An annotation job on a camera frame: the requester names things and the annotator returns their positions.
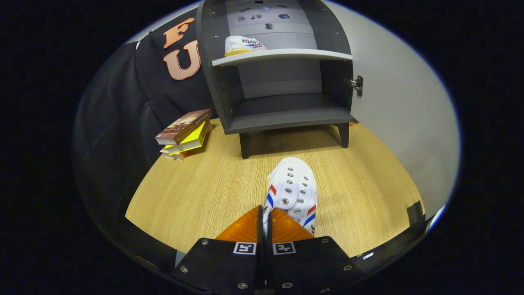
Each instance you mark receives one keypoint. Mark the black table clamp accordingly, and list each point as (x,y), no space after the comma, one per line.
(415,213)

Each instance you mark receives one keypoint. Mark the white shoe with striped side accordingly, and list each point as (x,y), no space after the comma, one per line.
(292,184)
(239,45)

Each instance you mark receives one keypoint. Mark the beige shoe cabinet door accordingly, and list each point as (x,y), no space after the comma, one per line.
(401,123)

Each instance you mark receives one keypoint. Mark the brown cover book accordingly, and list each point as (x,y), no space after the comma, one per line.
(184,125)

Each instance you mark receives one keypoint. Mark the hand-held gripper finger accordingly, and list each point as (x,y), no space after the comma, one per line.
(260,246)
(268,262)

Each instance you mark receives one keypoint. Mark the grey shoe cabinet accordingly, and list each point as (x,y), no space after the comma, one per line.
(282,112)

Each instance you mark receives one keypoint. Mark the small paperback book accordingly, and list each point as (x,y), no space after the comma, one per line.
(180,156)

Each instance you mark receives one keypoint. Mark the yellow cover book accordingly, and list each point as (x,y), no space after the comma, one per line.
(194,139)

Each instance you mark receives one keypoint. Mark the black backdrop cloth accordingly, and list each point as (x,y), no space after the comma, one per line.
(123,102)

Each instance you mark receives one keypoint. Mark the metal door hinge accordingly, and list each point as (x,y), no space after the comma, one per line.
(359,85)

